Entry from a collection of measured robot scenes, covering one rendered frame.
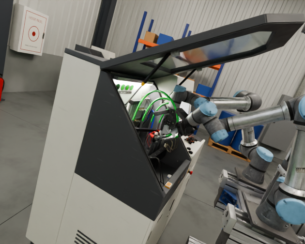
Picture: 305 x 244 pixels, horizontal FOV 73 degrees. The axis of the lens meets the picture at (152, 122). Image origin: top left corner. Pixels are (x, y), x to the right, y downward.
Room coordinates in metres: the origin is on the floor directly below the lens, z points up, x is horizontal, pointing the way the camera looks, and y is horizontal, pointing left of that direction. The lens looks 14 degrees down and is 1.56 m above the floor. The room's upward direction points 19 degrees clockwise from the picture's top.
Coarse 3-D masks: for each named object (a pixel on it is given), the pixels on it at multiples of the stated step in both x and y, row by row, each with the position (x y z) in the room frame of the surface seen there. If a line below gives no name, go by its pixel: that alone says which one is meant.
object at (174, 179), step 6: (186, 162) 1.53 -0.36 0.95; (180, 168) 1.38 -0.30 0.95; (186, 168) 1.51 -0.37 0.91; (174, 174) 1.26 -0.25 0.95; (180, 174) 1.29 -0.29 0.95; (168, 180) 1.16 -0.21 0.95; (174, 180) 1.18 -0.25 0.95; (180, 180) 1.40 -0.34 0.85; (174, 186) 1.22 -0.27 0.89; (168, 192) 1.06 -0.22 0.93; (168, 198) 1.17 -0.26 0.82; (162, 204) 1.01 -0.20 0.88
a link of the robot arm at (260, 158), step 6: (252, 150) 1.48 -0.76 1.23; (258, 150) 1.43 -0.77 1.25; (264, 150) 1.44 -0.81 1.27; (252, 156) 1.45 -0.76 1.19; (258, 156) 1.40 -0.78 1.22; (264, 156) 1.38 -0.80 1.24; (270, 156) 1.38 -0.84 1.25; (252, 162) 1.42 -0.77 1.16; (258, 162) 1.39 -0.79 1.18; (264, 162) 1.38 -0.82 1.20; (270, 162) 1.40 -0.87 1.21; (258, 168) 1.38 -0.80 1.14; (264, 168) 1.38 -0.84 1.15
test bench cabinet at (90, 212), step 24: (72, 192) 1.14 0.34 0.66; (96, 192) 1.09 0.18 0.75; (72, 216) 1.13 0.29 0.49; (96, 216) 1.07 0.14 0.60; (120, 216) 1.03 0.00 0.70; (144, 216) 0.98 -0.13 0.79; (72, 240) 1.11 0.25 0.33; (96, 240) 1.06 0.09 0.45; (120, 240) 1.01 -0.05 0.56; (144, 240) 0.97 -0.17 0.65
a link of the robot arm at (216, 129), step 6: (210, 120) 0.96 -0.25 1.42; (216, 120) 0.97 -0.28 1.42; (204, 126) 0.98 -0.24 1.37; (210, 126) 0.96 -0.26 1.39; (216, 126) 0.95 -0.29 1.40; (222, 126) 0.96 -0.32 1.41; (210, 132) 0.96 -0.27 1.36; (216, 132) 0.94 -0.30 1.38; (222, 132) 0.94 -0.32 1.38; (216, 138) 0.94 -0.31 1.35; (222, 138) 0.93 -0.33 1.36
